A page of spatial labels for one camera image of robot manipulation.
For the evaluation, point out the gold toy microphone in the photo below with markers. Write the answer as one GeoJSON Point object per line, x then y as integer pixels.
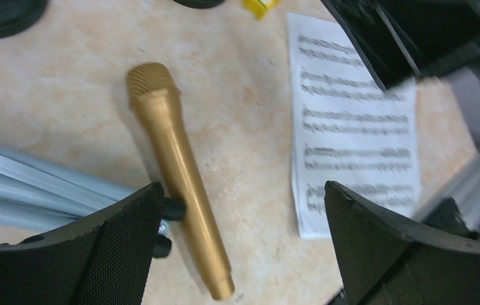
{"type": "Point", "coordinates": [155, 100]}

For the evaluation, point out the yellow owl toy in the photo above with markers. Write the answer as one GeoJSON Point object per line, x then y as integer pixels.
{"type": "Point", "coordinates": [259, 8]}

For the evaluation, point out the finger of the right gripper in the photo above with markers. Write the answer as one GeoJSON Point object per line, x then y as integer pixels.
{"type": "Point", "coordinates": [401, 39]}

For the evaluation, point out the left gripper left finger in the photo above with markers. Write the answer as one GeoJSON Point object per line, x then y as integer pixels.
{"type": "Point", "coordinates": [103, 258]}

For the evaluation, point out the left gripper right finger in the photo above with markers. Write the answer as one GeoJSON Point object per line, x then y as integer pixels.
{"type": "Point", "coordinates": [412, 261]}

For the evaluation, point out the sheet music page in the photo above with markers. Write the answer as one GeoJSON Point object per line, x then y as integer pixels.
{"type": "Point", "coordinates": [345, 128]}

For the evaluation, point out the black microphone stand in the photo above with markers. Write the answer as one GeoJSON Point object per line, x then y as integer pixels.
{"type": "Point", "coordinates": [18, 16]}
{"type": "Point", "coordinates": [200, 4]}

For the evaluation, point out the blue music stand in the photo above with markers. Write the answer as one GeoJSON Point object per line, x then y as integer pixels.
{"type": "Point", "coordinates": [41, 196]}

